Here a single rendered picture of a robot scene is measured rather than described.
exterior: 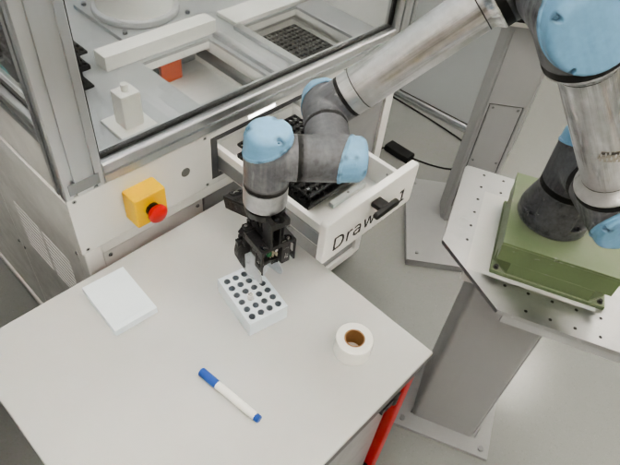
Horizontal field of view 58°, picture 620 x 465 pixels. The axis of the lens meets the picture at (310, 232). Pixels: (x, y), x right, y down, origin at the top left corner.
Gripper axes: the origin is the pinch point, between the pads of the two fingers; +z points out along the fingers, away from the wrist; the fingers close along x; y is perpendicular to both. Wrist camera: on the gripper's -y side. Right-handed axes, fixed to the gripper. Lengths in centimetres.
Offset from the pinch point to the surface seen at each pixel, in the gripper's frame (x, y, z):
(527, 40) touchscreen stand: 119, -34, -5
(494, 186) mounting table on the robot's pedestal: 68, 3, 5
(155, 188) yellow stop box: -10.8, -20.5, -10.0
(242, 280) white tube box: -3.2, -0.1, 1.4
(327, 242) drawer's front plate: 12.3, 5.7, -6.7
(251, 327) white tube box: -6.8, 9.6, 2.3
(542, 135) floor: 210, -60, 82
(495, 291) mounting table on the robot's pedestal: 43, 27, 5
